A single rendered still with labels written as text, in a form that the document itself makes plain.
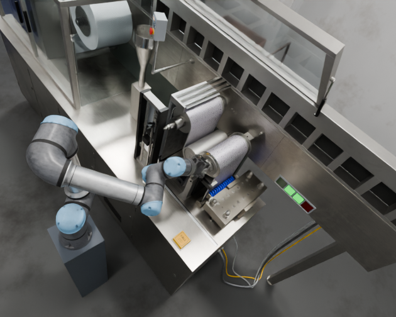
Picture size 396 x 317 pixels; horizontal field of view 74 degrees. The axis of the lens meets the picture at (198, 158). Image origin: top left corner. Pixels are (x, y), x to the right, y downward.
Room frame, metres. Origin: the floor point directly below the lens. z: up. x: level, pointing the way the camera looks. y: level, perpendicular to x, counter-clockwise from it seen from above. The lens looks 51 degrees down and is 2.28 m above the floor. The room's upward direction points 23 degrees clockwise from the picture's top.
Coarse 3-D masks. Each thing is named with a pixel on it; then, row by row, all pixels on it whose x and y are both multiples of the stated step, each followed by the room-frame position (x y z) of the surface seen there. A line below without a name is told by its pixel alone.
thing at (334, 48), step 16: (256, 0) 0.85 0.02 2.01; (272, 0) 0.84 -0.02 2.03; (208, 16) 1.42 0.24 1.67; (288, 16) 0.80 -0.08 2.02; (304, 32) 0.76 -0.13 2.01; (320, 32) 0.76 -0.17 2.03; (320, 48) 0.75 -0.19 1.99; (336, 48) 0.72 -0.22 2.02; (336, 64) 0.78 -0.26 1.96; (288, 80) 1.15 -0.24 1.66; (320, 96) 0.98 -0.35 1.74
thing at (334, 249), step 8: (328, 248) 0.89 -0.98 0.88; (336, 248) 0.88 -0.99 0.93; (312, 256) 0.89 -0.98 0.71; (320, 256) 0.88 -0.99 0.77; (328, 256) 0.87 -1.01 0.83; (296, 264) 0.89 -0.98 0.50; (304, 264) 0.88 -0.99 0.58; (312, 264) 0.86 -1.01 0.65; (280, 272) 0.89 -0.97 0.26; (288, 272) 0.88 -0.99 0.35; (296, 272) 0.86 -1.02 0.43; (272, 280) 0.88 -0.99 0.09; (280, 280) 0.86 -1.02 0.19
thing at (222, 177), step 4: (240, 160) 1.00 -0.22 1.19; (236, 164) 0.98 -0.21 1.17; (232, 168) 0.95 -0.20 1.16; (236, 168) 1.01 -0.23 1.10; (224, 172) 0.89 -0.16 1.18; (228, 172) 0.94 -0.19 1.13; (232, 172) 0.99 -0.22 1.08; (220, 176) 0.86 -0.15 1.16; (224, 176) 0.92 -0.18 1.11; (228, 176) 0.97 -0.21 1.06; (212, 180) 0.81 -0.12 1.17; (216, 180) 0.84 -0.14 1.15; (220, 180) 0.89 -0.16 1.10; (224, 180) 0.95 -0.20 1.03; (212, 188) 0.86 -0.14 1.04
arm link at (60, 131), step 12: (48, 120) 0.51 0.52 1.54; (60, 120) 0.53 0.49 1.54; (36, 132) 0.46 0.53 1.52; (48, 132) 0.46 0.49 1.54; (60, 132) 0.49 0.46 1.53; (72, 132) 0.53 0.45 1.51; (60, 144) 0.45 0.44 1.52; (72, 144) 0.50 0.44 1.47; (72, 156) 0.48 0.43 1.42; (72, 192) 0.46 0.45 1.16; (84, 192) 0.49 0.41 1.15
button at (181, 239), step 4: (180, 232) 0.59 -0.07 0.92; (176, 236) 0.56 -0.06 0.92; (180, 236) 0.57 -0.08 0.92; (184, 236) 0.57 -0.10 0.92; (176, 240) 0.54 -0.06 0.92; (180, 240) 0.55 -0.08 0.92; (184, 240) 0.56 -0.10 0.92; (188, 240) 0.56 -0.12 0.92; (180, 244) 0.53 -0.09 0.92; (184, 244) 0.54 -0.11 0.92; (180, 248) 0.51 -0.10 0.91
